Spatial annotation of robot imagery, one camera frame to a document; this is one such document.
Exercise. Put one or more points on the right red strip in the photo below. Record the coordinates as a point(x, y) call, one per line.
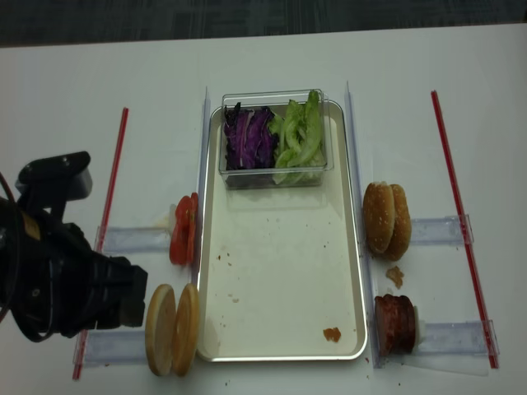
point(492, 350)

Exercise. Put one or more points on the inner sesame bun top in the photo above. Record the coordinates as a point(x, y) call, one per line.
point(379, 216)

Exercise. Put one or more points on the red tomato slice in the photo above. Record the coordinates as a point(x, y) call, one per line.
point(192, 227)
point(179, 239)

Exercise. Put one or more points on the clear plastic sheet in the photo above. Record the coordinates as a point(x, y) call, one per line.
point(459, 364)

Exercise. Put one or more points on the inner red tomato slice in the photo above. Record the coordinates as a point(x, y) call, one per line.
point(192, 227)

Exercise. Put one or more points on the white pusher block at patties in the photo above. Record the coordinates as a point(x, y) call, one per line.
point(417, 325)

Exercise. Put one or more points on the outer brown meat patty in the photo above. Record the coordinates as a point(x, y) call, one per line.
point(407, 333)

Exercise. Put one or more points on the silver metal tray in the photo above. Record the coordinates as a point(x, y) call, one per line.
point(280, 265)

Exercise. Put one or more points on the clear plastic salad box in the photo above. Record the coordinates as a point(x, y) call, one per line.
point(277, 101)

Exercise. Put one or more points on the food crumb on table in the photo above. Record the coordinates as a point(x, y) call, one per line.
point(396, 276)

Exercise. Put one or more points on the sesame bun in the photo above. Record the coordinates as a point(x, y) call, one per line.
point(379, 216)
point(402, 232)

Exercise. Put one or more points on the red strip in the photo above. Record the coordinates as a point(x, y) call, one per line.
point(111, 197)
point(492, 350)

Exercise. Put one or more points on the clear rail behind patties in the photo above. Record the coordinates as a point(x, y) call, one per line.
point(472, 338)

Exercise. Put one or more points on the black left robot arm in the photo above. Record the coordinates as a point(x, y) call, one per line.
point(13, 218)

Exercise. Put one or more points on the clear rail behind bun bottoms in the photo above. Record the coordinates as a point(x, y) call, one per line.
point(111, 347)

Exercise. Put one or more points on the outer red tomato slice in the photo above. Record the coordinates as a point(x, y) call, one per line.
point(179, 239)

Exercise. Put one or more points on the clear rail behind tomato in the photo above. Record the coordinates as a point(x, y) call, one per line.
point(127, 240)

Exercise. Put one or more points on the food crumb on tray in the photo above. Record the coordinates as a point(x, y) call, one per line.
point(332, 334)

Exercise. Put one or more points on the outer sesame bun top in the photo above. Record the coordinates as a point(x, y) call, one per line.
point(402, 232)

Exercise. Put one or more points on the left red strip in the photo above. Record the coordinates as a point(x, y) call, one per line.
point(111, 197)

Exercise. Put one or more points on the left clear long rail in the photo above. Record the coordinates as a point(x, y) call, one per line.
point(202, 174)

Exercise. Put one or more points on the bun half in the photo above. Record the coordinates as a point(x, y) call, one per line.
point(159, 330)
point(185, 337)

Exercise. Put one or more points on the purple cabbage leaves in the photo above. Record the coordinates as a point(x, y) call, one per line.
point(249, 143)

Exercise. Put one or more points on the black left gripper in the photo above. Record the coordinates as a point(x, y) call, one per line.
point(59, 284)

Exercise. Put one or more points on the green lettuce leaves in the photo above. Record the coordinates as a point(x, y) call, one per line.
point(300, 134)

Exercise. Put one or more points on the clear rail behind bun tops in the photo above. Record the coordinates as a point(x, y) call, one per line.
point(448, 230)

